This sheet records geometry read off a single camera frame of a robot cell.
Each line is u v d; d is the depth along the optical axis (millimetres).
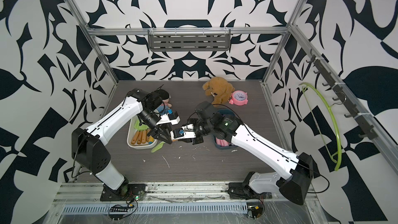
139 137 887
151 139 872
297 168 400
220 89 945
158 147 717
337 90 585
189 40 953
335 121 594
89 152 434
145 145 830
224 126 496
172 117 615
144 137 884
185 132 543
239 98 1077
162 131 627
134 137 890
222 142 869
